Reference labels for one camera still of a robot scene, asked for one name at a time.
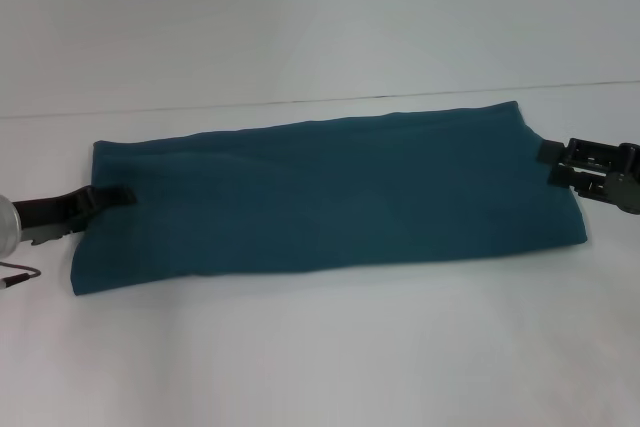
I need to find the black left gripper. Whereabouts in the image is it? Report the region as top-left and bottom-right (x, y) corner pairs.
(12, 185), (139, 248)

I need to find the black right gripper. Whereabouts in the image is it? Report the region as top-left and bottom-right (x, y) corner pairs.
(537, 136), (640, 216)

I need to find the teal shirt with FREE print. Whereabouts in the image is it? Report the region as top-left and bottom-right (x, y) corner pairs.
(69, 99), (592, 297)

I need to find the grey left gripper cable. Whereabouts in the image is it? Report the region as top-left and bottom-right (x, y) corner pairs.
(0, 261), (41, 291)

